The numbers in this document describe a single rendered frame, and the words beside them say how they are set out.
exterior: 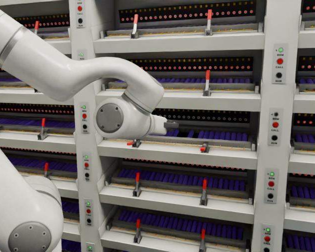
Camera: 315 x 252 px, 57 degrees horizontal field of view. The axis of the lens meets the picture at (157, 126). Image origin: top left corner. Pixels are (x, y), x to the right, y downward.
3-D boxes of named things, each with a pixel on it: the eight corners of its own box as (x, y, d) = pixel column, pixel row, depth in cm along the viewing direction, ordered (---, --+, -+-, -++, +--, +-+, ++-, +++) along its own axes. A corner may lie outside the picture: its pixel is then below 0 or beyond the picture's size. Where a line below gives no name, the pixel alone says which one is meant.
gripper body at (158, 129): (117, 136, 74) (133, 136, 85) (155, 138, 71) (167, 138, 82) (119, 106, 74) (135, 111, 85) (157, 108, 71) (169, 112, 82)
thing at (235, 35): (264, 49, 93) (267, 2, 87) (94, 53, 110) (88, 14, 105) (262, 39, 110) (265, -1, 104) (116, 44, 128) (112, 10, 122)
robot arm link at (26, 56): (47, -5, 57) (163, 84, 69) (3, 61, 60) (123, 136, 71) (40, -8, 49) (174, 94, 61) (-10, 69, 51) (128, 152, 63)
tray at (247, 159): (257, 170, 99) (258, 145, 96) (98, 155, 117) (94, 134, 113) (256, 142, 117) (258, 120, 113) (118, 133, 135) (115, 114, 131)
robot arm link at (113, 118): (134, 95, 71) (111, 124, 73) (109, 85, 59) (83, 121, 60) (159, 116, 69) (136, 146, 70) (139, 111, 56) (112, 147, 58)
